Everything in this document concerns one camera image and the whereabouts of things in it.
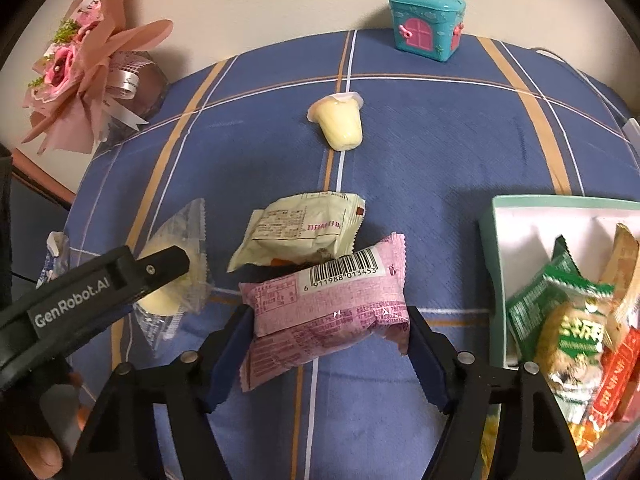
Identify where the white power strip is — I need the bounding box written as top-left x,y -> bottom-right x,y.
623,117 -> 640,153

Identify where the clear packet with white bun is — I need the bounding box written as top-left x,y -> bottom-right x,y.
134,198 -> 212,353

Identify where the dark green snack packet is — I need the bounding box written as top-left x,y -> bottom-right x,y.
506,235 -> 582,361

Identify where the teal toy house box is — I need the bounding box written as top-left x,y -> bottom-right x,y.
388,0 -> 466,62

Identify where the red gold-lettered cake packet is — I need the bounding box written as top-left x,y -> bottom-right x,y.
589,327 -> 639,431

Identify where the cream snack packet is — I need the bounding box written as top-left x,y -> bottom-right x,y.
227,192 -> 366,273

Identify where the pink paper flower bouquet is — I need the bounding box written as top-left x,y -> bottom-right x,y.
23,0 -> 172,154

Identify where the person's left hand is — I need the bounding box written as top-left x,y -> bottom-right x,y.
11,372 -> 91,479

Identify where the white tray with teal rim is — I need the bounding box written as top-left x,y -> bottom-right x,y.
480,195 -> 639,479

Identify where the pink snack packet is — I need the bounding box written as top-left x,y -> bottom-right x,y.
240,232 -> 409,392

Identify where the yellow jelly cup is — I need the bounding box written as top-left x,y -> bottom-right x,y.
307,92 -> 363,152

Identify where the yellow soft bread packet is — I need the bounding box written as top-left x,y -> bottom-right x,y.
568,420 -> 602,457

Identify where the green cow cracker packet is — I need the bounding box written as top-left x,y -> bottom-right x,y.
535,268 -> 614,422

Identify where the beige bread packet with barcode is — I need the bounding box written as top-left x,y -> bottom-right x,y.
600,223 -> 639,351

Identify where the crumpled blue white wrapper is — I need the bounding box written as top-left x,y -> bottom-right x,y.
36,232 -> 70,288

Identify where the blue plaid tablecloth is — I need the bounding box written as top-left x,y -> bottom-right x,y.
64,28 -> 640,480

